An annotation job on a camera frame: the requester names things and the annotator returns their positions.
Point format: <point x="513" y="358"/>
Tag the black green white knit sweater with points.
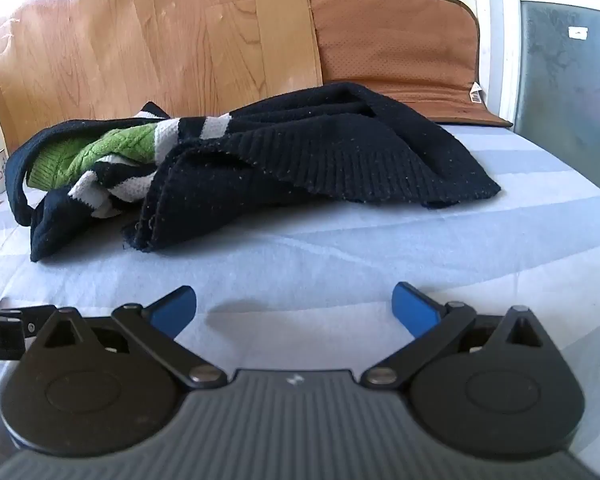
<point x="305" y="160"/>

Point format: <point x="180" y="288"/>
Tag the frosted glass door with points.
<point x="570" y="70"/>

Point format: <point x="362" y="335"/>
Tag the white door sticker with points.
<point x="577" y="33"/>

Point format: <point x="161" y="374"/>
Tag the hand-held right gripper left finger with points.
<point x="172" y="310"/>

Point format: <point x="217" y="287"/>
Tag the wood-pattern vinyl sheet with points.
<point x="155" y="40"/>

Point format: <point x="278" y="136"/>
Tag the white cushion label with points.
<point x="475" y="94"/>

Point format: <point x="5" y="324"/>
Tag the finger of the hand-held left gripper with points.
<point x="17" y="319"/>

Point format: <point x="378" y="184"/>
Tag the brown padded seat cushion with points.
<point x="395" y="40"/>

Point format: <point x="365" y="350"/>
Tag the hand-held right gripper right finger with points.
<point x="415" y="310"/>

